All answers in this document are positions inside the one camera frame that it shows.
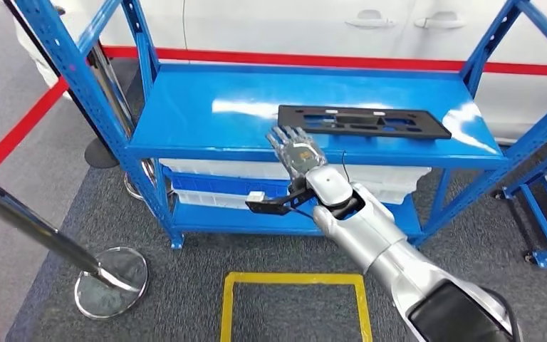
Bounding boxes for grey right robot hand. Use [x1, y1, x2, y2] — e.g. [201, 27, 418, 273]
[266, 125, 329, 184]

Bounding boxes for black plastic plate frame part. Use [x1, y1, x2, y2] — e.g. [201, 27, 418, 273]
[277, 104, 453, 140]

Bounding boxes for blue metal shelf rack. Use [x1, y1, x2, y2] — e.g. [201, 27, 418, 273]
[14, 0, 547, 250]

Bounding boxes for red barrier belt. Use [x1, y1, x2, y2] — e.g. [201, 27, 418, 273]
[0, 78, 69, 178]
[101, 46, 547, 78]

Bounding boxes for yellow floor tape square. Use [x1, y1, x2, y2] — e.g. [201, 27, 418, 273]
[220, 271, 373, 342]

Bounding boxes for white car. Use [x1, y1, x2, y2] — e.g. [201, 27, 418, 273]
[14, 0, 547, 143]

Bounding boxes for blue wheeled metal rack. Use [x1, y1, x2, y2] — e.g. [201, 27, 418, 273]
[490, 141, 547, 269]

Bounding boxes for black right wrist camera bracket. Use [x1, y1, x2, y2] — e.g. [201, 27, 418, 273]
[245, 186, 317, 217]

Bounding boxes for chrome stanchion post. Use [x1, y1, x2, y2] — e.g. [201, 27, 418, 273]
[0, 167, 150, 321]
[87, 41, 171, 202]

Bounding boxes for black stanchion post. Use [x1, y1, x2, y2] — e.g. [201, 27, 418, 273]
[1, 0, 120, 170]

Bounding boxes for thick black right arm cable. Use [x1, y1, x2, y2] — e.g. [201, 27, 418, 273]
[481, 286, 520, 342]

